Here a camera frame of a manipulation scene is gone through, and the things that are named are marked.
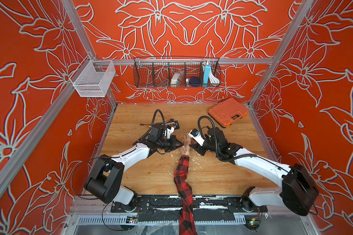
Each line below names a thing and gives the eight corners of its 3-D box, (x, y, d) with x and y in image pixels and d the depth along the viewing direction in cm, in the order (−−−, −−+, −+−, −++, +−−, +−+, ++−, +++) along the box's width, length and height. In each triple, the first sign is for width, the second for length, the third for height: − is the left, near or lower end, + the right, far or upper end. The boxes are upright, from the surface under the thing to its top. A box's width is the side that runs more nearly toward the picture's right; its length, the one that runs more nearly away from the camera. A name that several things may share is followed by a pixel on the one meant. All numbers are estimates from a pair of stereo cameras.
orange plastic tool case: (223, 129, 105) (225, 125, 101) (207, 114, 115) (208, 109, 111) (247, 114, 114) (250, 110, 110) (230, 101, 124) (232, 96, 120)
